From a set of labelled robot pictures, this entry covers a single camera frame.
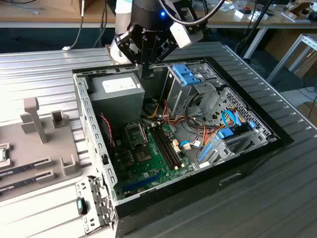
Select CPU socket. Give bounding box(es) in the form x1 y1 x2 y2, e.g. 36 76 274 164
124 122 149 150

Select cardboard box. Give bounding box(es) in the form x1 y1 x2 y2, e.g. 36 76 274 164
71 0 96 14

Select white power supply label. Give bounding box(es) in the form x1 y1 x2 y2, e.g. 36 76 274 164
102 77 138 94

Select metal drive cage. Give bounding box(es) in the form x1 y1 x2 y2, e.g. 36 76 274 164
162 63 225 119

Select white boxes on desk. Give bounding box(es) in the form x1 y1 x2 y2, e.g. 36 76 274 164
234 8 269 21

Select grey power supply unit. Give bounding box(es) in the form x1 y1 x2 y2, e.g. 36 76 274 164
88 72 146 128

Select black slanted pole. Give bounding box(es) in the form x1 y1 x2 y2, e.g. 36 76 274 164
241 0 273 59

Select black case fan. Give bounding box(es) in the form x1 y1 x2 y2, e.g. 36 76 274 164
98 113 117 149

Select wooden desk white legs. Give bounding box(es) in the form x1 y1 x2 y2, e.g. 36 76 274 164
205 0 317 59

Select black RAM slot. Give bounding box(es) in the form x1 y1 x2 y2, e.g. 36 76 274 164
156 125 182 167
150 126 175 171

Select blue disk carrier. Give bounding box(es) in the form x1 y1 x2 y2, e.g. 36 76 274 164
217 127 235 139

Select folded cardboard piece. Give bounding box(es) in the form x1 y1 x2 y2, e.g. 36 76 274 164
284 0 317 23

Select green motherboard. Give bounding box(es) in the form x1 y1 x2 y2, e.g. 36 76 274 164
112 121 199 200

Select perforated metal disk bay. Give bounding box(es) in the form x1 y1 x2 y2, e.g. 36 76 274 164
198 86 278 170

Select blue expansion slot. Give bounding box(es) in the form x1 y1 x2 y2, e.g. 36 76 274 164
122 172 164 193

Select flat brown cardboard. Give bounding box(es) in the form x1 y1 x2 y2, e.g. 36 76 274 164
293 48 317 79

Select grey parts rack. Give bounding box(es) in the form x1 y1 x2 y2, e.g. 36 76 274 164
0 97 84 201

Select brown floor box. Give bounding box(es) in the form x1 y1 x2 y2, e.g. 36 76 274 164
296 101 317 119

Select black PC case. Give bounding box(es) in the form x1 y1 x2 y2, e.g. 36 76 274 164
71 56 295 238

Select black latch blue inlay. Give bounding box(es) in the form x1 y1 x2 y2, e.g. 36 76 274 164
76 197 88 215

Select dark RAM stick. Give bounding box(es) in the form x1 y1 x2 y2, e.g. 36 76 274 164
0 177 39 194
0 164 38 178

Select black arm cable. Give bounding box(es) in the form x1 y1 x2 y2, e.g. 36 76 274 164
158 0 226 25

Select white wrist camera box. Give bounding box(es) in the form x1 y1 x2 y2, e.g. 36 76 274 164
169 21 193 49

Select grey cable with plug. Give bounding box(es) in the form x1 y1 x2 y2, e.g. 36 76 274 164
61 0 86 52

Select red black twisted wire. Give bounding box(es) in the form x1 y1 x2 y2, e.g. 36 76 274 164
99 113 116 149

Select orange wire bundle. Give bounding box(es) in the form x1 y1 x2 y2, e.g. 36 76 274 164
146 99 223 149

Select blue wire white plug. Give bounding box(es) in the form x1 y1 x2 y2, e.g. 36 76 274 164
178 140 193 151

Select blue flat data wire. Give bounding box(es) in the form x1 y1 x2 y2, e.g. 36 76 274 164
221 109 246 127

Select blue plastic rail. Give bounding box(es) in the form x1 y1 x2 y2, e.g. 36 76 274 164
198 142 214 162

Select aluminium profile frame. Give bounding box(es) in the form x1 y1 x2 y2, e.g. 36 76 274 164
266 33 317 85

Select metal slot bracket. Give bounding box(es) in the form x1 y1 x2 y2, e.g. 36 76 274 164
75 175 118 236

